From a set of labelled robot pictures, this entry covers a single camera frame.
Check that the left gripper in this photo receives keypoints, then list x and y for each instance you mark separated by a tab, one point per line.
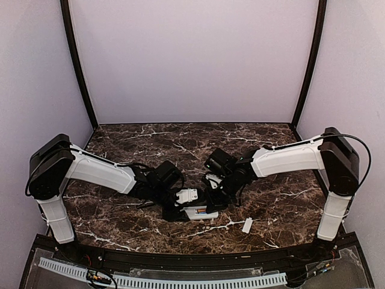
174	215

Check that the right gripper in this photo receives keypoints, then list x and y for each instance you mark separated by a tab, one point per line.
215	204

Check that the white remote control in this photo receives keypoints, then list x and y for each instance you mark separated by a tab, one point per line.
192	213

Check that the white battery cover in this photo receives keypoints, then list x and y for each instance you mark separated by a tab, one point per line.
247	225

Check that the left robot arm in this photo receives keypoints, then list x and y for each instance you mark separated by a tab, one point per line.
59	160

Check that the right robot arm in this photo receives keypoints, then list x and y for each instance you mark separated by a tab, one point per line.
330	151

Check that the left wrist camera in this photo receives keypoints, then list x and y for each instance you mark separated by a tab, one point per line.
187	197

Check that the white slotted cable duct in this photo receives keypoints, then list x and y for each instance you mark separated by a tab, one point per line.
124	281

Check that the black front rail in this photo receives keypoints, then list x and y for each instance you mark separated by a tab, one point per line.
345	248

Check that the right black frame post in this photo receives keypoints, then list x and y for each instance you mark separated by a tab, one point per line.
311	63

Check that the black frame post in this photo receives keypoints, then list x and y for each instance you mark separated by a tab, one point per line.
311	63
76	63

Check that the left black frame post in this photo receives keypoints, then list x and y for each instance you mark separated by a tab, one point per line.
76	63

